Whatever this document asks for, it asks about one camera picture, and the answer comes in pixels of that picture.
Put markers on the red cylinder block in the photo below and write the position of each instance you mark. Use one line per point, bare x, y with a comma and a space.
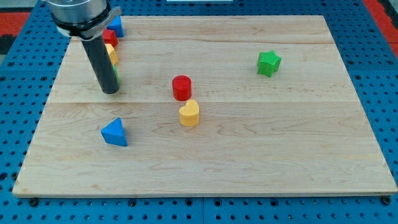
182, 87

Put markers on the blue triangle block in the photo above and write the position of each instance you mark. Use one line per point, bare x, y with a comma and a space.
114, 134

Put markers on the green block behind rod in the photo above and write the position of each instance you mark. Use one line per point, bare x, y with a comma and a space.
116, 73

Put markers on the green star block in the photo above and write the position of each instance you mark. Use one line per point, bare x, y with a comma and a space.
268, 63

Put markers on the wooden board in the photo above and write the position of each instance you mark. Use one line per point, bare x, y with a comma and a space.
300, 133

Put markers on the blue block at back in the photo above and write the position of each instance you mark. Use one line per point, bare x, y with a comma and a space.
117, 26

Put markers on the yellow heart block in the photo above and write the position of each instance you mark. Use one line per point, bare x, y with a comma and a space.
190, 113

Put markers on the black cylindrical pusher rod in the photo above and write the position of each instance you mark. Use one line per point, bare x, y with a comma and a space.
101, 64

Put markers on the red block at back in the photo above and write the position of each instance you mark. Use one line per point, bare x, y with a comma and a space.
110, 37

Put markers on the yellow block at back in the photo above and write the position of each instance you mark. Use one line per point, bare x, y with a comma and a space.
112, 54

